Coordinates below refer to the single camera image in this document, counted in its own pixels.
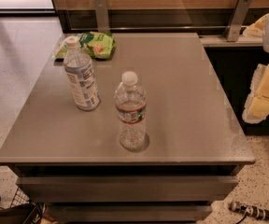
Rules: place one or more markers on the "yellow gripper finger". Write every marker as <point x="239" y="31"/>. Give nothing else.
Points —
<point x="256" y="108"/>
<point x="256" y="28"/>

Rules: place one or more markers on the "clear water bottle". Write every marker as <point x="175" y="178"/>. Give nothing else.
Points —
<point x="131" y="104"/>

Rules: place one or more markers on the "green rice chip bag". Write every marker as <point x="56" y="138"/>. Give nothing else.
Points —
<point x="99" y="46"/>

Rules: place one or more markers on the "blue labelled drink bottle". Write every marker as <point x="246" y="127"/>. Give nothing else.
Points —
<point x="80" y="72"/>

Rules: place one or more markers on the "black white power strip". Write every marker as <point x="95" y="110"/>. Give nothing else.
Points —
<point x="249" y="210"/>

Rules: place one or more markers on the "upper grey drawer front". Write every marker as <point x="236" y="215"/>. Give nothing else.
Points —
<point x="106" y="189"/>

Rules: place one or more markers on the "grey drawer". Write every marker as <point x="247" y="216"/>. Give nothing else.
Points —
<point x="133" y="213"/>
<point x="106" y="189"/>

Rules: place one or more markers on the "lower grey drawer front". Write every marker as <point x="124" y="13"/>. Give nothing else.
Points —
<point x="133" y="213"/>

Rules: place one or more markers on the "grey drawer cabinet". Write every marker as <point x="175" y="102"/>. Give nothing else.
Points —
<point x="160" y="148"/>

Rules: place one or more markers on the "right metal bracket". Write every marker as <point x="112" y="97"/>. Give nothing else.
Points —
<point x="233" y="29"/>

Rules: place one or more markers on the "metal bracket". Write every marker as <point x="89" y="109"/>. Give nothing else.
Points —
<point x="233" y="29"/>
<point x="101" y="14"/>

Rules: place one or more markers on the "left metal bracket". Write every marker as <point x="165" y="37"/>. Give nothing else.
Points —
<point x="101" y="14"/>

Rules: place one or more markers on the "horizontal metal rail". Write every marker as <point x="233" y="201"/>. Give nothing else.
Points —
<point x="150" y="29"/>

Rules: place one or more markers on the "black wire basket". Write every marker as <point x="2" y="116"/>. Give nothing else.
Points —
<point x="26" y="213"/>

